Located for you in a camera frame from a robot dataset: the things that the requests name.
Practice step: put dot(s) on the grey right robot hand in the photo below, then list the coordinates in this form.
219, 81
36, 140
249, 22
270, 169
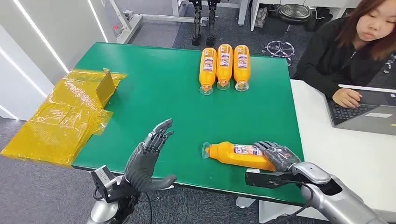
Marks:
280, 156

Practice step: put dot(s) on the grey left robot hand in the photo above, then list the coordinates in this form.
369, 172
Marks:
140, 167

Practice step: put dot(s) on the orange juice bottle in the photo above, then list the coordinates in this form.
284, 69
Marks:
242, 69
224, 68
230, 155
208, 71

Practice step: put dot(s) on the green topped table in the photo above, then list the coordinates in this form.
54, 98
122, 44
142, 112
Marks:
167, 92

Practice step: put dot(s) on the person's hand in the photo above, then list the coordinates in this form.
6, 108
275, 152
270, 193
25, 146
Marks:
346, 98

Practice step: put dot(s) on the yellow film wrapped cardboard box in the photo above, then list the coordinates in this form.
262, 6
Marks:
65, 120

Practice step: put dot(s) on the grey laptop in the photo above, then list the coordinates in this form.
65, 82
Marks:
368, 119

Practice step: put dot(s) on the person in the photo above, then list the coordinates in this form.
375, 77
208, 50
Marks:
334, 58

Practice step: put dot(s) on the grey bag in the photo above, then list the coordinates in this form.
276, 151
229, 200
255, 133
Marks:
261, 17

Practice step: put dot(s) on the black stool with chrome base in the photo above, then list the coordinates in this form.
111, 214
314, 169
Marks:
294, 14

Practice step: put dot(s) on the black robot leg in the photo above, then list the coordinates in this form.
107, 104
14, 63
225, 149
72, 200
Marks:
196, 28
212, 28

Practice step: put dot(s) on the white background desk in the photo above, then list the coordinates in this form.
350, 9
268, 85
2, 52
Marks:
246, 12

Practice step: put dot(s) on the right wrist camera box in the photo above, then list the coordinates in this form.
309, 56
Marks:
266, 179

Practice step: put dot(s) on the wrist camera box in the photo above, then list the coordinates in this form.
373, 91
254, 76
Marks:
266, 179
102, 181

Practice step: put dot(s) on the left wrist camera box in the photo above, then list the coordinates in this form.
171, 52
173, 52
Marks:
102, 181

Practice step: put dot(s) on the white metal gantry frame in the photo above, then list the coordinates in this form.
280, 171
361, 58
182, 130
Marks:
133, 24

